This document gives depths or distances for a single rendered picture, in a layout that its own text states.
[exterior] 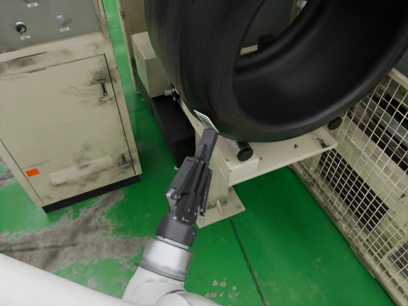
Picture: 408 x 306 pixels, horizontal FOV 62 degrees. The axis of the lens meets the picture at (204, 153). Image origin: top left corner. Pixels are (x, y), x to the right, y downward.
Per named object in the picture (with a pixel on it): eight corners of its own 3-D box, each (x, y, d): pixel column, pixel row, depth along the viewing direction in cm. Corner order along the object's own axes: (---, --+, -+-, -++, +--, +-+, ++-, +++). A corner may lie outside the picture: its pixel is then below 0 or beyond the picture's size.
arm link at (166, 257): (157, 268, 68) (167, 239, 70) (193, 283, 63) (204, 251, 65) (129, 261, 61) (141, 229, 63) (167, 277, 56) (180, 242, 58)
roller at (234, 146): (189, 71, 104) (201, 71, 106) (185, 84, 107) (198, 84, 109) (241, 150, 83) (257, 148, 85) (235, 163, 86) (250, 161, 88)
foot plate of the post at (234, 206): (180, 188, 187) (180, 184, 184) (223, 173, 194) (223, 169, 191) (198, 228, 171) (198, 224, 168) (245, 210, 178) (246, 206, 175)
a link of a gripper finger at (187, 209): (173, 210, 66) (170, 208, 65) (192, 157, 69) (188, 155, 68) (190, 214, 64) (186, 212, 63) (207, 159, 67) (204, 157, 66)
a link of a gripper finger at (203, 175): (192, 215, 65) (195, 217, 66) (210, 163, 68) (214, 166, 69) (176, 211, 67) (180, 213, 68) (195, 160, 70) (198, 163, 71)
